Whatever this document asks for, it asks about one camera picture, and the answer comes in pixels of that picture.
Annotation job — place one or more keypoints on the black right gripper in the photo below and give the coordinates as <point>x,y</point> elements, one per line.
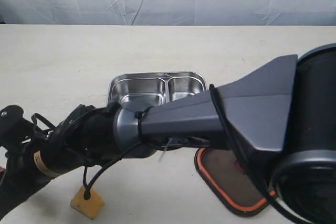
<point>84,138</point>

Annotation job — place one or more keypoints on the yellow cheese wedge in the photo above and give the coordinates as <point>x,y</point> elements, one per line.
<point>89,208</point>

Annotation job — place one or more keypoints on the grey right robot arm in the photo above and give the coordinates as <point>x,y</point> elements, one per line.
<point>279,121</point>

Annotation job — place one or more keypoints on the steel two-compartment lunch box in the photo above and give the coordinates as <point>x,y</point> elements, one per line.
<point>155,88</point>

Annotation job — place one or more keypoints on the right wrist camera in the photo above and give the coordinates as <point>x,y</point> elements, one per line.
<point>12,128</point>

